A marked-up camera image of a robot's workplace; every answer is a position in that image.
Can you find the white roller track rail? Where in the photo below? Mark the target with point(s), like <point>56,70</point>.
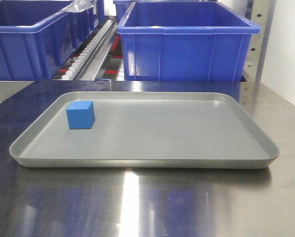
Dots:
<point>89,64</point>

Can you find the blue plastic bin right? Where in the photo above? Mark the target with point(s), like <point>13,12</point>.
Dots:
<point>199,41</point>

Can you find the clear plastic bag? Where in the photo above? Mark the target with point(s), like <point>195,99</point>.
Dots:
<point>77,6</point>

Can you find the blue foam cube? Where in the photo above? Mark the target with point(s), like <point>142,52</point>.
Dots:
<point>80,114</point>

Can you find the grey metal tray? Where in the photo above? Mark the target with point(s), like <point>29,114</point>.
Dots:
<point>147,129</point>

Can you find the blue plastic bin left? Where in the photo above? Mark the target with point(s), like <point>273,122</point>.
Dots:
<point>37,38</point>

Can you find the blue plastic bin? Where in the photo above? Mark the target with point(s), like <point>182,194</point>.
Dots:
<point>37,38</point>
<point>199,41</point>

